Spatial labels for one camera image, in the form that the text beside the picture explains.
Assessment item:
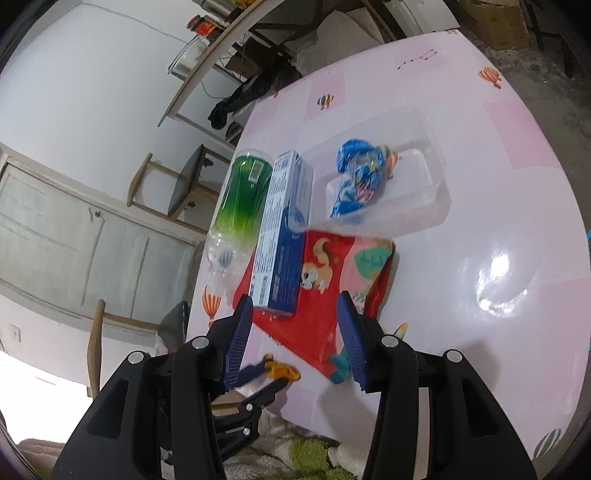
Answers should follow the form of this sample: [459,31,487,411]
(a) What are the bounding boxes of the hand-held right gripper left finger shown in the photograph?
[50,295,254,480]

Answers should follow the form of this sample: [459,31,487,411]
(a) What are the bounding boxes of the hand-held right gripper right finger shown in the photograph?
[336,291,539,480]

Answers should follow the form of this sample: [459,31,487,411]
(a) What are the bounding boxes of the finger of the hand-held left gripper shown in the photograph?
[221,361,269,394]
[210,379,289,462]

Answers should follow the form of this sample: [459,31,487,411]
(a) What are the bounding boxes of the orange candy wrapper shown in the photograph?
[261,354,302,383]

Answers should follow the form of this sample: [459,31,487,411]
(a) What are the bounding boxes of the red snack packet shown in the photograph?
[231,228,397,384]

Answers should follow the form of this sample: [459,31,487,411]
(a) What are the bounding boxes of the blue toothpaste box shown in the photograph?
[248,150,315,319]

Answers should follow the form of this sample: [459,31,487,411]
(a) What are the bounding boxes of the green plastic bottle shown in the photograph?
[205,148,274,305]

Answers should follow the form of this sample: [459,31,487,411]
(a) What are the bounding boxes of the white and green fluffy blanket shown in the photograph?
[18,411,384,480]

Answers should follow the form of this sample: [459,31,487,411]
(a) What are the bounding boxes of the wooden chair black seat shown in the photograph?
[87,299,190,400]
[127,144,236,232]

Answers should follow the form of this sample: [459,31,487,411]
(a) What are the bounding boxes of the pink printed tablecloth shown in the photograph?
[185,28,591,467]

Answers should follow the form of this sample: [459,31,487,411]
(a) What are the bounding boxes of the blue crumpled wrapper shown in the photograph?
[329,138,398,220]

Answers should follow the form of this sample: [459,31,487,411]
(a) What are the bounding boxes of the clear plastic tray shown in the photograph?
[302,105,451,236]

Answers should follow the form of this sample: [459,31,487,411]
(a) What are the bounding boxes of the weathered panelled double door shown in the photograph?
[0,143,206,324]

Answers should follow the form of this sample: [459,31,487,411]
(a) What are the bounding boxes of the black cloth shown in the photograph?
[208,69,296,130]

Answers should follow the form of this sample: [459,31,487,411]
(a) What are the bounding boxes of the clear plastic container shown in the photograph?
[167,39,208,77]

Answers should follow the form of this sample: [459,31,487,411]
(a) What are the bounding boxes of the wooden side table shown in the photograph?
[157,0,296,127]

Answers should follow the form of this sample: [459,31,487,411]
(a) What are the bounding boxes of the white pillow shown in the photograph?
[295,9,384,77]

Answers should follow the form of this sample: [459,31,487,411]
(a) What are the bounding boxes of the red lidded jar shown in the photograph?
[187,15,218,37]

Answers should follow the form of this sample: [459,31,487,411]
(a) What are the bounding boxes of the white chest freezer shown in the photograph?
[392,0,462,33]

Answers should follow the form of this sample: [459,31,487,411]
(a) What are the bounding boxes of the brown cardboard box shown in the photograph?
[457,0,531,51]

